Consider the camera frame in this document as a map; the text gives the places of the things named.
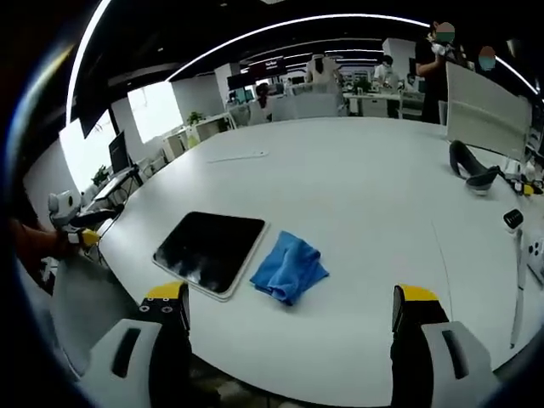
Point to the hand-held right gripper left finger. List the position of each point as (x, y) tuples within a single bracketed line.
[(135, 344)]

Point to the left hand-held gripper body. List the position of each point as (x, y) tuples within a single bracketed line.
[(62, 209)]

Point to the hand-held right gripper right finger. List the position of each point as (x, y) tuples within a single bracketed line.
[(438, 344)]

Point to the black tablet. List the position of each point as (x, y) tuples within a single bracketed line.
[(210, 254)]

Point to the blue cleaning cloth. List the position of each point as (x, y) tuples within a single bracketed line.
[(290, 273)]

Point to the green potted plant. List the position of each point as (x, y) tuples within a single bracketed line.
[(194, 119), (100, 175)]

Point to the grey chair back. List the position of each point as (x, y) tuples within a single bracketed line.
[(87, 306)]

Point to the black monitor on stand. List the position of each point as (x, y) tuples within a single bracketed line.
[(119, 154)]

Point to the white box with round holes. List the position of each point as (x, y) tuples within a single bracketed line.
[(536, 255)]

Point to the white device with black screen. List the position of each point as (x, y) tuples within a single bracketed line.
[(513, 220)]

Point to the white flat strip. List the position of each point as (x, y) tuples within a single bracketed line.
[(238, 156)]

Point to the black curved monitor stand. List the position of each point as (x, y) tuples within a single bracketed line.
[(472, 166)]

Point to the small yellow and white device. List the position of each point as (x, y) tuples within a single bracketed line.
[(527, 185)]

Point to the white monitor back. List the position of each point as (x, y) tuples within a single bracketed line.
[(486, 112)]

